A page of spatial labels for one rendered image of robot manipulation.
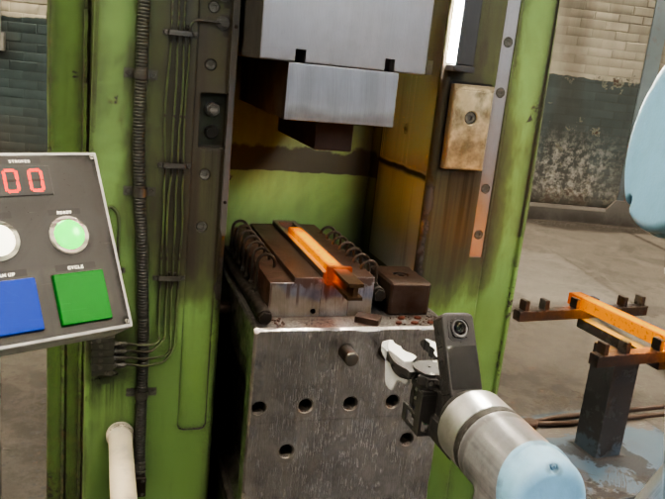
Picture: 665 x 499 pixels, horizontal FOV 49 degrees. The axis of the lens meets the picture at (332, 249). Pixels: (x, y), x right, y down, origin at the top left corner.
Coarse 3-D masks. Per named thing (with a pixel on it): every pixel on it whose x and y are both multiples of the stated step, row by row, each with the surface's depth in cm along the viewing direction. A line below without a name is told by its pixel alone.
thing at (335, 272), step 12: (300, 228) 163; (300, 240) 154; (312, 240) 153; (312, 252) 145; (324, 252) 144; (324, 264) 137; (336, 264) 137; (336, 276) 133; (348, 276) 128; (336, 288) 130; (348, 288) 127; (348, 300) 125; (360, 300) 125
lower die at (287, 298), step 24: (264, 240) 157; (288, 240) 158; (264, 264) 142; (288, 264) 140; (312, 264) 140; (264, 288) 135; (288, 288) 132; (312, 288) 134; (360, 288) 137; (288, 312) 134; (336, 312) 136
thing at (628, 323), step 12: (588, 300) 141; (588, 312) 140; (600, 312) 137; (612, 312) 135; (624, 312) 136; (612, 324) 135; (624, 324) 132; (636, 324) 129; (648, 324) 130; (636, 336) 130; (648, 336) 127; (660, 336) 125
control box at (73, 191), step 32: (0, 160) 104; (32, 160) 107; (64, 160) 110; (96, 160) 114; (0, 192) 102; (32, 192) 105; (64, 192) 109; (96, 192) 112; (0, 224) 101; (32, 224) 104; (96, 224) 111; (0, 256) 100; (32, 256) 103; (64, 256) 106; (96, 256) 109; (128, 320) 110; (0, 352) 100
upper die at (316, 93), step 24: (264, 72) 138; (288, 72) 122; (312, 72) 123; (336, 72) 124; (360, 72) 126; (384, 72) 127; (240, 96) 161; (264, 96) 138; (288, 96) 123; (312, 96) 124; (336, 96) 125; (360, 96) 127; (384, 96) 128; (312, 120) 125; (336, 120) 127; (360, 120) 128; (384, 120) 129
